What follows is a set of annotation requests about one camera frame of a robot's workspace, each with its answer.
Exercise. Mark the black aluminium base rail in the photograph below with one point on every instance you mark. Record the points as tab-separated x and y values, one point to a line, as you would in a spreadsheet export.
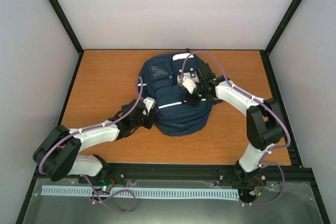
222	175

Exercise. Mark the right black frame post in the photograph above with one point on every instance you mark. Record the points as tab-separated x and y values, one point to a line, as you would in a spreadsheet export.
282	25

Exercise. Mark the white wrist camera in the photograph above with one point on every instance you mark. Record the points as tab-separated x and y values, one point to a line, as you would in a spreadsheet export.
149	103
187	83

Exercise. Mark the light blue cable duct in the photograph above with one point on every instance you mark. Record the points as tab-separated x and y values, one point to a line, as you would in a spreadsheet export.
142	193

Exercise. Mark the black frame post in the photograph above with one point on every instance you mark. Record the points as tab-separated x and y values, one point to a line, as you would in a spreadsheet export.
56	6
282	25

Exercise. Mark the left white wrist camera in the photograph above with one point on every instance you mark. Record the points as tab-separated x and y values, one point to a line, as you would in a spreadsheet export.
149	103

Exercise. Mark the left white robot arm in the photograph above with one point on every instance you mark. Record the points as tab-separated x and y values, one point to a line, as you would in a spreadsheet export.
59	155

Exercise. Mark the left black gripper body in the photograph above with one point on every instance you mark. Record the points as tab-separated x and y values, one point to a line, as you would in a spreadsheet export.
136	123

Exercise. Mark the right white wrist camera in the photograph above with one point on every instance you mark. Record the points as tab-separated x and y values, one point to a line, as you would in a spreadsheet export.
187	83

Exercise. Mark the navy blue student backpack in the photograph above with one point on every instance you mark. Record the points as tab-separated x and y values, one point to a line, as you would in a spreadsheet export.
159	81

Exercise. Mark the left black frame post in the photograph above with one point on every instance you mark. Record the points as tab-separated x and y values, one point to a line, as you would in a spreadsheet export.
56	6

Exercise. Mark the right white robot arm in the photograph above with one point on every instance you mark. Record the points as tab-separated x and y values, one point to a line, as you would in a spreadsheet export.
264	123

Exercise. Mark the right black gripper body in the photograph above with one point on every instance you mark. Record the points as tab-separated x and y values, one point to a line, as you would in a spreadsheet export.
196	100

